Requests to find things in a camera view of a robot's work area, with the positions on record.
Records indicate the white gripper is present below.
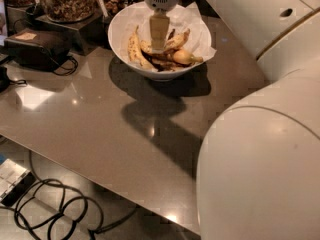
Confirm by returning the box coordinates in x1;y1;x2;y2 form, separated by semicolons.
144;0;181;50

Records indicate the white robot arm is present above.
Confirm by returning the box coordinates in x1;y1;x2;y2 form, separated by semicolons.
196;0;320;240

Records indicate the white paper bowl liner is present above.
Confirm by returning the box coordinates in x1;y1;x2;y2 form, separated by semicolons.
110;2;216;61

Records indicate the spotted banana left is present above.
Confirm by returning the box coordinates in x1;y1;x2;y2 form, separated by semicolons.
127;26;156;72

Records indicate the dark overripe banana bottom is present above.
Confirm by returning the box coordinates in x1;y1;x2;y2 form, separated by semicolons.
142;52;184;72

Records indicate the yellow banana right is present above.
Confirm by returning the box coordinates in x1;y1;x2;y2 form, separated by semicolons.
172;49;203;65

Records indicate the white ceramic bowl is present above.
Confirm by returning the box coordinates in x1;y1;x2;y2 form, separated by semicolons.
108;2;216;81

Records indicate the dark jar stand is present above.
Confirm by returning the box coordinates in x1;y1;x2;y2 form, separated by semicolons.
36;10;106;55

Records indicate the black box device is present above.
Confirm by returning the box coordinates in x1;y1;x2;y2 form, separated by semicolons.
4;28;71;72

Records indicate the black object left edge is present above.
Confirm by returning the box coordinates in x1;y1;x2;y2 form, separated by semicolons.
0;66;27;92

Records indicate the silver power box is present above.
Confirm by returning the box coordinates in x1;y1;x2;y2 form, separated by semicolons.
0;158;35;207

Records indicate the black cable on counter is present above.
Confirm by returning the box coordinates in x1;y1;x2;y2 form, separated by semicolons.
51;55;79;77

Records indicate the black floor cable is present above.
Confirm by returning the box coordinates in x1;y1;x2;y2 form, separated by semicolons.
0;150;141;240

